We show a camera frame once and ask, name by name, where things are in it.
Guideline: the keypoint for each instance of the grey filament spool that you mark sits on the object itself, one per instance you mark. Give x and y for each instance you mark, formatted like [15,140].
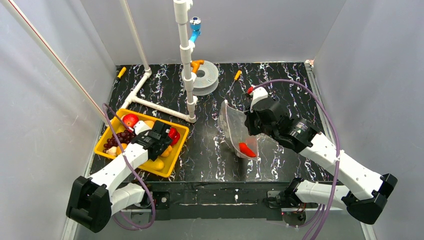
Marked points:
[207,79]

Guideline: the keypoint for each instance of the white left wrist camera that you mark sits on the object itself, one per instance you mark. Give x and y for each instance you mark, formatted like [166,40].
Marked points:
[140,127]

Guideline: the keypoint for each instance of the red toy bell pepper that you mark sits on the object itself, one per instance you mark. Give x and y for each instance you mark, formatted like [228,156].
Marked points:
[174,135]

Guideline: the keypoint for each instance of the toy orange fruit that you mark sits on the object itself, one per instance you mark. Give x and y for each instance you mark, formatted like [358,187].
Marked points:
[119,149]

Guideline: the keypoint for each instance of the yellow toy bell pepper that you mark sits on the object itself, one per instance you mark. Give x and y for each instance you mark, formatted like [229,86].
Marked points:
[167,152]

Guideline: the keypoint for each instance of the clear polka dot zip bag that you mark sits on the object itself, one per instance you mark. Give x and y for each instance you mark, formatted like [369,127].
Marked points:
[232,122]

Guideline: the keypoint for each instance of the white pvc pipe stand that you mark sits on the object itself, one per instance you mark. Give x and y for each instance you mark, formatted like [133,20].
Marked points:
[181,8]

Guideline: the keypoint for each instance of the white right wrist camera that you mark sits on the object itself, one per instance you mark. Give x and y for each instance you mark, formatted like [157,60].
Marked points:
[256,95]

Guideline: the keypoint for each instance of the yellow toy mango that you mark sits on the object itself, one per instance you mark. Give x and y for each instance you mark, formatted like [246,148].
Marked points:
[152,165]

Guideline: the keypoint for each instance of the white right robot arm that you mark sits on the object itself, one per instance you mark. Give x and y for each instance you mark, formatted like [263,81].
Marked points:
[363,192]

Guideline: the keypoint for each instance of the orange toy carrot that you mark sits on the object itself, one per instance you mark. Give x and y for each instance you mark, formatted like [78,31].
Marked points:
[245,150]

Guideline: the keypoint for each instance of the white toy garlic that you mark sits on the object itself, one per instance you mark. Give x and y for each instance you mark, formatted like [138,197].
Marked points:
[112,151]

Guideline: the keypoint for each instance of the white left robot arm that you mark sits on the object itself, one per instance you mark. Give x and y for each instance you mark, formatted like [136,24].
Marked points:
[95,199]

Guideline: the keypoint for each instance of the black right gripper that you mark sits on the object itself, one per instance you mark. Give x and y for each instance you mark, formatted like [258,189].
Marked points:
[253,117]

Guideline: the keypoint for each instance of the orange clamp handle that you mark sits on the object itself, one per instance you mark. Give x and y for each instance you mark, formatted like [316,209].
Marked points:
[195,65]

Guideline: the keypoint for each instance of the red toy apple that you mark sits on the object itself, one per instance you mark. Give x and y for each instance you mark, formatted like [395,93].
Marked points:
[130,120]

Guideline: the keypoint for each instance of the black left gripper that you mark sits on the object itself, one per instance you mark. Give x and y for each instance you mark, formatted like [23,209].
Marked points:
[162,138]

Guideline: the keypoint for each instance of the toy peach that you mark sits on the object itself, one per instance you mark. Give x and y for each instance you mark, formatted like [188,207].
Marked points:
[149,123]

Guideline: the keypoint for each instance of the blue overhead camera mount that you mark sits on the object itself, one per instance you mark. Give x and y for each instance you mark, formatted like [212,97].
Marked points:
[195,26]

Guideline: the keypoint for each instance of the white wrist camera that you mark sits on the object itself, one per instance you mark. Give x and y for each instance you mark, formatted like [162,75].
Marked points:
[140,127]
[256,95]

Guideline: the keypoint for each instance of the yellow screwdriver right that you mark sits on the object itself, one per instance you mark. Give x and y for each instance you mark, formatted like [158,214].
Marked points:
[236,78]

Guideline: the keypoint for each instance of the aluminium frame rail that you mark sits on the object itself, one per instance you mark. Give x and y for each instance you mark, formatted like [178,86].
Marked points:
[95,199]

